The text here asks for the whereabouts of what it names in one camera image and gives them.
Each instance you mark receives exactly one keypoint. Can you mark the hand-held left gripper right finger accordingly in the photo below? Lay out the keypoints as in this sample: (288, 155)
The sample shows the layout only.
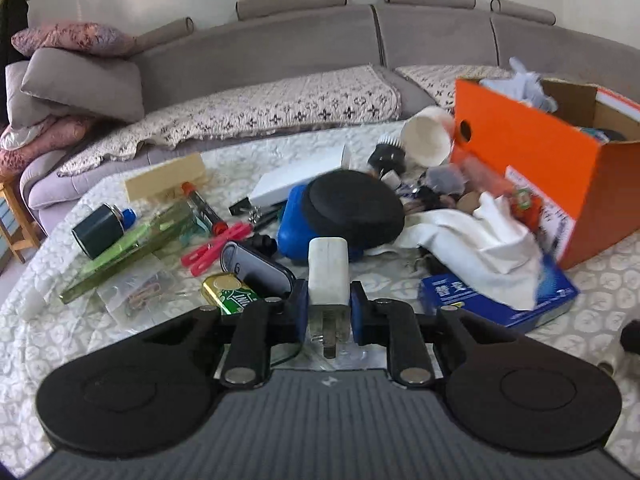
(357, 310)

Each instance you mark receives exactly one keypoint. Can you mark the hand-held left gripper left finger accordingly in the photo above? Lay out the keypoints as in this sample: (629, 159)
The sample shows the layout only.
(300, 310)

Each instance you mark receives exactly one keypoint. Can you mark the white charger plug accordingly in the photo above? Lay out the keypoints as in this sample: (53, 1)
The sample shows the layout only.
(327, 270)

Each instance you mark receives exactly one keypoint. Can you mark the orange cardboard box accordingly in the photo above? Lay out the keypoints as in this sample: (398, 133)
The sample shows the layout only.
(525, 140)

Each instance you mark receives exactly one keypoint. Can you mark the desktop with patterned cloth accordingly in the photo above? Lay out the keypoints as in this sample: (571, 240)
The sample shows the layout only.
(75, 355)

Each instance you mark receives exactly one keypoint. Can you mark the black and grey case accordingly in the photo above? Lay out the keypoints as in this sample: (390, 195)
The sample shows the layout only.
(260, 270)

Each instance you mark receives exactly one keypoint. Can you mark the green and yellow can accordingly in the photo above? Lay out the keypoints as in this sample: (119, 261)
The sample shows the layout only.
(230, 292)

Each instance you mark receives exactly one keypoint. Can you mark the blue plastic container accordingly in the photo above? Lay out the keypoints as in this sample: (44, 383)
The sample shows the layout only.
(292, 230)

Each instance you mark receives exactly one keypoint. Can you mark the pink clothes peg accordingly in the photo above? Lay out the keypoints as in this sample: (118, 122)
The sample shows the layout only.
(215, 250)

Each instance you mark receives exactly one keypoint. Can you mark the blue flat box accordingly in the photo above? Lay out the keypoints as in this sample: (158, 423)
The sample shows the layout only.
(465, 305)

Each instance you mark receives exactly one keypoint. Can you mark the black binder clip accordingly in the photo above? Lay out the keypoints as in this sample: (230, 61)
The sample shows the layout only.
(245, 207)

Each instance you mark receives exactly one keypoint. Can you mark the white box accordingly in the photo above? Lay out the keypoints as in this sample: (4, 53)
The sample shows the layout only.
(295, 177)

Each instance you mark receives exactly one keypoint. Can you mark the white cloth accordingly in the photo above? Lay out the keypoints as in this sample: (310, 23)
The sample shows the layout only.
(480, 250)

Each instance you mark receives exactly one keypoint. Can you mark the red-capped pen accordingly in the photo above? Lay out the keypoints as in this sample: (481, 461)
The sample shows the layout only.
(200, 205)

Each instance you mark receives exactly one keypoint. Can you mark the black brush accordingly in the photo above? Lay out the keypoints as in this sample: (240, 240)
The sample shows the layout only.
(385, 155)

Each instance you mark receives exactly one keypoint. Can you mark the bag of paper clips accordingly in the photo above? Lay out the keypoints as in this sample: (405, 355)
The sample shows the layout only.
(137, 295)

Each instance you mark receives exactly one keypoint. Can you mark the green transparent case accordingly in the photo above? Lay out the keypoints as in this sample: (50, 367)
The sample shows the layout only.
(125, 255)

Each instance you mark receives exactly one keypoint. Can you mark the white paper cup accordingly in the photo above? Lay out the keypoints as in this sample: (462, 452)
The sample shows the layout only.
(427, 135)

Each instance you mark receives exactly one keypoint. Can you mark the cream rectangular box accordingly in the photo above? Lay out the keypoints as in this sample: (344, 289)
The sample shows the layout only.
(165, 177)

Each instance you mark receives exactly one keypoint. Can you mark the small blue cap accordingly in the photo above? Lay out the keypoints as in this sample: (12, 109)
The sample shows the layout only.
(129, 216)

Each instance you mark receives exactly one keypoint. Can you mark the red snack packet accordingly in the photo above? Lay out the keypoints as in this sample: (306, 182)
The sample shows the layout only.
(525, 207)

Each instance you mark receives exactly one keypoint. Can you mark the patterned sofa seat cover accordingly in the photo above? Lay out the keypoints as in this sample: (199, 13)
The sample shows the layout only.
(440, 80)
(250, 105)

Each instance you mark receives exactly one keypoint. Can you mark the dark green round tin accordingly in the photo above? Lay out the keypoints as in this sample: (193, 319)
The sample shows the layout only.
(97, 232)

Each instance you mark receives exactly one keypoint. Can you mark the grey sofa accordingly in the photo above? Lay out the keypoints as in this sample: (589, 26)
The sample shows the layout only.
(280, 45)

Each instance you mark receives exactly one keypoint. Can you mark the white crumpled paper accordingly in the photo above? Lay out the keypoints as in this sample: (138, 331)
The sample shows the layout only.
(525, 82)

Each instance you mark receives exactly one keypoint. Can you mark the wooden stool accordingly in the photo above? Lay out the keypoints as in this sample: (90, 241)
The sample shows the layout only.
(17, 230)

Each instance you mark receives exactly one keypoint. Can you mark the grey cushion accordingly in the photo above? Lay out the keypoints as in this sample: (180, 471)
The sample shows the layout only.
(85, 82)

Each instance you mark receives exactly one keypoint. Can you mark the pink floral pillow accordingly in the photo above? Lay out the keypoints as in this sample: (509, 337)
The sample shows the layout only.
(70, 40)

